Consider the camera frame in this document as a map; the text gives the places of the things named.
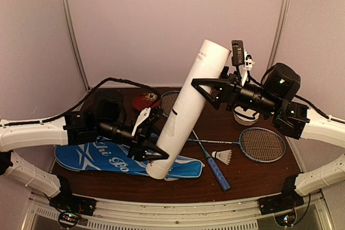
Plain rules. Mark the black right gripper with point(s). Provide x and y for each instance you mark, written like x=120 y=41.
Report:
x=228 y=90

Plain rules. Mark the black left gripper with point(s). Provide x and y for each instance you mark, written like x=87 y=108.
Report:
x=142 y=134

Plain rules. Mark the white shuttlecock tube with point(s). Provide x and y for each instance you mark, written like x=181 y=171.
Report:
x=209 y=63

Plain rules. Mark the white shuttlecock front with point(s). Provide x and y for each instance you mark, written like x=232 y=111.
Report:
x=223 y=156

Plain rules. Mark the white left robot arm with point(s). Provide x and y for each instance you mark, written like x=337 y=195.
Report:
x=73 y=128

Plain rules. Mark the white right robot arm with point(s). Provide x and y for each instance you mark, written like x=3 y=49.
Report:
x=274 y=98

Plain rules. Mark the red floral dish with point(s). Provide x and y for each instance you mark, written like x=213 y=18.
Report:
x=145 y=100

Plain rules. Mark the blue racket near dish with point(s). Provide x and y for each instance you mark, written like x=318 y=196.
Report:
x=167 y=102

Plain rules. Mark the white scalloped bowl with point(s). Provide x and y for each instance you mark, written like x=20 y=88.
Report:
x=245 y=117

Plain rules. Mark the blue racket on right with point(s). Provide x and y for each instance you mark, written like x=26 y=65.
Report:
x=258 y=144

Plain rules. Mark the blue racket bag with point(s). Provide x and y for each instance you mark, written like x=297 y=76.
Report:
x=103 y=155

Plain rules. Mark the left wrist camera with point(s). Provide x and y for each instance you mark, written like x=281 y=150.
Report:
x=108 y=105

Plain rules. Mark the aluminium front rail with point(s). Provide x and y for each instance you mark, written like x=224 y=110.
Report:
x=234 y=214

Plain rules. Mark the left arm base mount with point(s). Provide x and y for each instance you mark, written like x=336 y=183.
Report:
x=72 y=210

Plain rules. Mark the right aluminium frame post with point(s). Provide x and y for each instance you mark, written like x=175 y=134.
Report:
x=283 y=13

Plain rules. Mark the aluminium frame post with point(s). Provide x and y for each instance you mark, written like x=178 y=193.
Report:
x=283 y=13
x=74 y=44

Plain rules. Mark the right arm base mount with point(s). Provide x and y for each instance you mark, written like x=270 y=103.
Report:
x=282 y=207

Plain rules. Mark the left aluminium frame post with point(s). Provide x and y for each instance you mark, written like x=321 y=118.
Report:
x=74 y=44

